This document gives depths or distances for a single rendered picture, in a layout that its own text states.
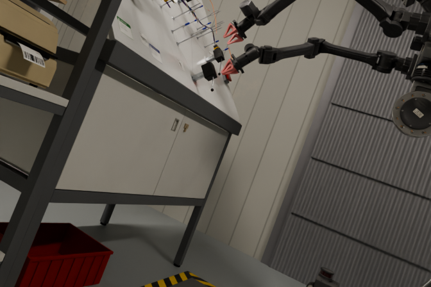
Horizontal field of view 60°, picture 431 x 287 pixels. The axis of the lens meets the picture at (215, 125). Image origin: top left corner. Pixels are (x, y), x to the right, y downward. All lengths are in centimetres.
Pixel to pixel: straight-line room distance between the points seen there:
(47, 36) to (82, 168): 42
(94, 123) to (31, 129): 18
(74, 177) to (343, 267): 221
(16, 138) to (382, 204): 242
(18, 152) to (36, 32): 41
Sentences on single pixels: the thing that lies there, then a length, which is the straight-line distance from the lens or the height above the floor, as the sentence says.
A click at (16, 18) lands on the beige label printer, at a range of 99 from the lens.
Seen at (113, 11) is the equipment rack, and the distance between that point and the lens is 109.
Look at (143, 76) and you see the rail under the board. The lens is 125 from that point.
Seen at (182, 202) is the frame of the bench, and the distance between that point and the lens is 190.
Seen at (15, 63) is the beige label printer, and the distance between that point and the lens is 97.
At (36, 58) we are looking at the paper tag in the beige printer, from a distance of 96.
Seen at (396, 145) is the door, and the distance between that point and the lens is 301.
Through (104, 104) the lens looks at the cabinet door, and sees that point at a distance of 121.
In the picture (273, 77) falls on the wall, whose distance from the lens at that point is 324.
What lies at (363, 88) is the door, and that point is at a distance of 309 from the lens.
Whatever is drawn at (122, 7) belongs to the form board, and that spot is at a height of 100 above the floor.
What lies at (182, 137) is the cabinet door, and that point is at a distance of 166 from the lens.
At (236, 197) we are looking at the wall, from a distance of 315.
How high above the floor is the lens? 67
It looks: 4 degrees up
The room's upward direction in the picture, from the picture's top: 21 degrees clockwise
